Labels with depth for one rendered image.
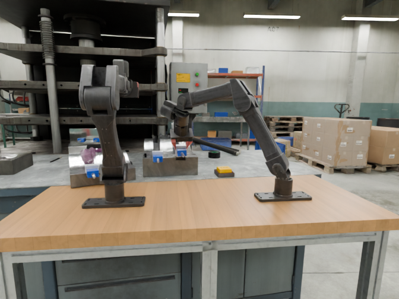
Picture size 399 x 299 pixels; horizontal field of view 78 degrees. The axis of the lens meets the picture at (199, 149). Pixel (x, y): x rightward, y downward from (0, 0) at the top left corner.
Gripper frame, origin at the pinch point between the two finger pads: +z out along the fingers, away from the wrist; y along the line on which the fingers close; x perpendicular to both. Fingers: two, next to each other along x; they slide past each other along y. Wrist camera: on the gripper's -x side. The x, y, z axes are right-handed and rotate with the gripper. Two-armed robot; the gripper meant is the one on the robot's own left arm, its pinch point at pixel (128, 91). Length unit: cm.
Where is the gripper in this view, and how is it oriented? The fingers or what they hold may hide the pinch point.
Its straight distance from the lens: 122.3
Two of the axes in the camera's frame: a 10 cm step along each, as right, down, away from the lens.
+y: -9.9, 0.1, -1.2
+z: -1.2, -1.5, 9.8
